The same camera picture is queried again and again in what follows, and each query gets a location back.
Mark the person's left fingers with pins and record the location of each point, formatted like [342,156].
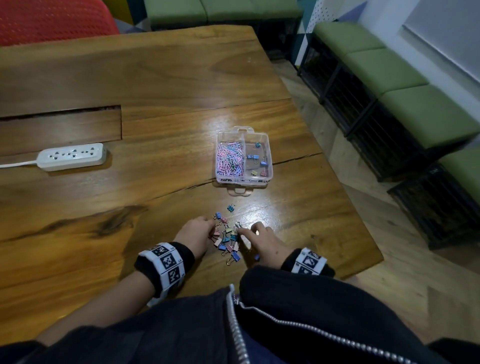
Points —
[207,226]

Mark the black zip jacket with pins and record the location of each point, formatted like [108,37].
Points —
[322,311]

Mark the black wristband with marker tags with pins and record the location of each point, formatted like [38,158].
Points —
[309,262]
[167,264]

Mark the person's left forearm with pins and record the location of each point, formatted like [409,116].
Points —
[101,305]

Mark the blue clothing under jacket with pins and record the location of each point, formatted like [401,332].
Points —
[258,348]

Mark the heap of pastel paper clips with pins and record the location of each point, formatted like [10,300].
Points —
[229,159]

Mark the pile of colourful binder clips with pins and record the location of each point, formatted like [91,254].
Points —
[227,240]

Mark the wooden table hatch cover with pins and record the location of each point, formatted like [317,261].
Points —
[60,129]

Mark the person's left hand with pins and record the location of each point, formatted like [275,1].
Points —
[193,236]

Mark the white power strip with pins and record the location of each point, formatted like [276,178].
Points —
[71,155]

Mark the clear plastic organizer box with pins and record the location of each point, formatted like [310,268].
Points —
[243,180]

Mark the person's right hand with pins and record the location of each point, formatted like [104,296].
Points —
[270,247]

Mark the person's right fingers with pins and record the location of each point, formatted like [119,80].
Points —
[250,235]

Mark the red mesh chair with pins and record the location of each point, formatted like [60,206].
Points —
[52,18]

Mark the green cushioned black stool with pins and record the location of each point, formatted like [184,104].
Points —
[382,71]
[174,11]
[255,15]
[345,41]
[427,116]
[450,195]

